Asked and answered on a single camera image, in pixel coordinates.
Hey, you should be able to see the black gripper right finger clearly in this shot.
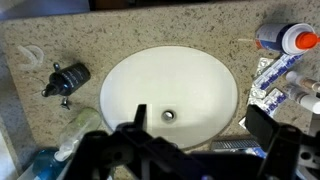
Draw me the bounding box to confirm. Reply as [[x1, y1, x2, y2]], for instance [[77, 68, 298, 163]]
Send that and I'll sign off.
[[245, 105, 279, 151]]

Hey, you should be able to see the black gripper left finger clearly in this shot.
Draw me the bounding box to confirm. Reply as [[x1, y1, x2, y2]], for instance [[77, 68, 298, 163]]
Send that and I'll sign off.
[[134, 104, 147, 130]]

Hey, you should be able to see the white can with orange lid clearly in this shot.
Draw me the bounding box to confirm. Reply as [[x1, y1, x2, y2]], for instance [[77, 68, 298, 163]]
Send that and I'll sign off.
[[255, 23, 320, 55]]

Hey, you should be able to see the clear spray bottle green liquid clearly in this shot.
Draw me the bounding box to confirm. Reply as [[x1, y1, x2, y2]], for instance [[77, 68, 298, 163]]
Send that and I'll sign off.
[[54, 107, 102, 162]]

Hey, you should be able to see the white oval sink basin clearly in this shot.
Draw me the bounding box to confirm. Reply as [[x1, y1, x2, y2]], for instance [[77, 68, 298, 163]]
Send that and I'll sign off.
[[100, 46, 238, 148]]

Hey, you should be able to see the small clear bottle white cap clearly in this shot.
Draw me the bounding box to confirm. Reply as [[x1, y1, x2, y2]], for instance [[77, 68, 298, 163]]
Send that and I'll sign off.
[[285, 71, 320, 93]]

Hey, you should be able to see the blue white blister pack strip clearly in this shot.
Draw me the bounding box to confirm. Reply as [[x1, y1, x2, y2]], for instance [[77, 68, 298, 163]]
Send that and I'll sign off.
[[253, 54, 301, 90]]

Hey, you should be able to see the black bottle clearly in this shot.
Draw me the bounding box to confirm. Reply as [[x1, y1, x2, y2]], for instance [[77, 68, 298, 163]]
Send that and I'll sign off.
[[41, 63, 91, 97]]

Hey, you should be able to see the blue mouthwash bottle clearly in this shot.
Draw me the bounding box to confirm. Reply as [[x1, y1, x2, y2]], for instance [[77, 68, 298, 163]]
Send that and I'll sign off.
[[32, 148, 67, 180]]

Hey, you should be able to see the clear mouth guard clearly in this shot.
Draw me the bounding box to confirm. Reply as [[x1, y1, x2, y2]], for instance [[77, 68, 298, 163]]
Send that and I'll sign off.
[[17, 45, 45, 71]]

